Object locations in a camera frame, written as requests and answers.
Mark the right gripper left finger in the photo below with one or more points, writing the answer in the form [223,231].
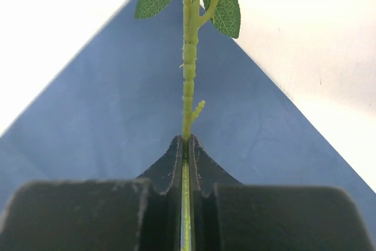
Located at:
[139,214]

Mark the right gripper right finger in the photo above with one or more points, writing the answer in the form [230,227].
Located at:
[228,215]

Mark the blue wrapping paper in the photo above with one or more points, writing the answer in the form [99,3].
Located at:
[115,108]

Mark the pink artificial flower bouquet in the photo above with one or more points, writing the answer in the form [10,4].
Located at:
[226,18]

